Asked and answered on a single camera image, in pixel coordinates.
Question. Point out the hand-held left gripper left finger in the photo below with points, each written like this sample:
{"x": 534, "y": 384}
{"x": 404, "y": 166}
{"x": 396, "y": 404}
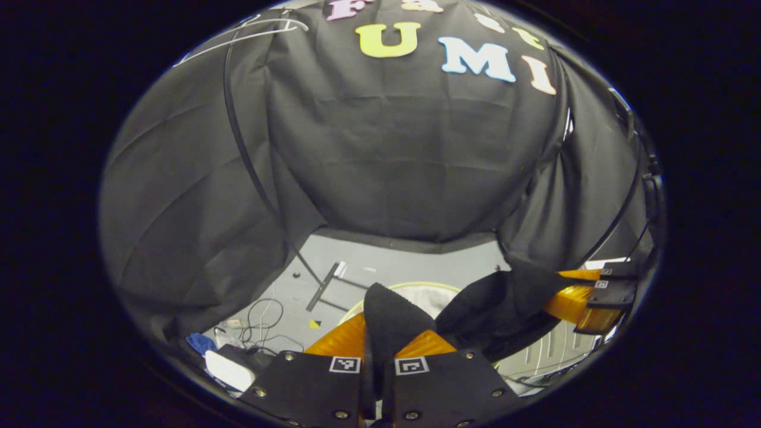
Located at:
{"x": 309, "y": 392}

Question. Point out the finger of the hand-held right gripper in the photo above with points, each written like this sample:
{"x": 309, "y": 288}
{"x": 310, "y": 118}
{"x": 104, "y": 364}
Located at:
{"x": 618, "y": 294}
{"x": 621, "y": 270}

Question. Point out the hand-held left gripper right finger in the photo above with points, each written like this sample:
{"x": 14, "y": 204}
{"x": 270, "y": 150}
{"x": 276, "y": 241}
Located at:
{"x": 446, "y": 392}

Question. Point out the black jacket with tag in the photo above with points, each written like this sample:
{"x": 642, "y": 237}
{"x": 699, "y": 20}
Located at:
{"x": 505, "y": 303}

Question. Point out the black metal clothes rack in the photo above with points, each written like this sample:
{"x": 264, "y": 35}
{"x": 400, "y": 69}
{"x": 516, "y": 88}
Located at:
{"x": 238, "y": 137}

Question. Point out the white plastic clothes hanger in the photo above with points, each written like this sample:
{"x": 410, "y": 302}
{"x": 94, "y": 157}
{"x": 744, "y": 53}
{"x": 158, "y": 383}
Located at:
{"x": 238, "y": 43}

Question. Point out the white paper sheet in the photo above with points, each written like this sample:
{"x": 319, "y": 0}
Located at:
{"x": 606, "y": 262}

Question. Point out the white plastic device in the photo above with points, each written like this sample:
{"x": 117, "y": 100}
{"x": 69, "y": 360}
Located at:
{"x": 229, "y": 370}

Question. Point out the blue cloth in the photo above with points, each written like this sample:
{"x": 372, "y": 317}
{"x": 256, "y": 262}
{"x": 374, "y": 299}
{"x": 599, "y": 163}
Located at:
{"x": 201, "y": 343}

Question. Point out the black backdrop cloth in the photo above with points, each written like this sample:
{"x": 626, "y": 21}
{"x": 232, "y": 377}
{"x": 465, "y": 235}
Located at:
{"x": 386, "y": 148}

